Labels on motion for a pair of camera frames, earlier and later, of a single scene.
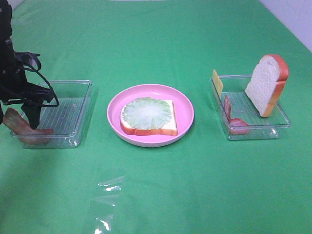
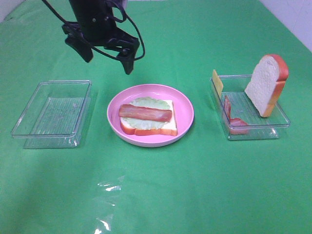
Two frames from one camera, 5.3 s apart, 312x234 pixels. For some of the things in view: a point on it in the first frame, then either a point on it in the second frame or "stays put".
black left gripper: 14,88 → 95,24
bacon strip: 25,133 → 144,113
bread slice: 169,129 stays put
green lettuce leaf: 146,113 stays put
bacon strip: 237,126 stays put
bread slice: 267,83 stays put
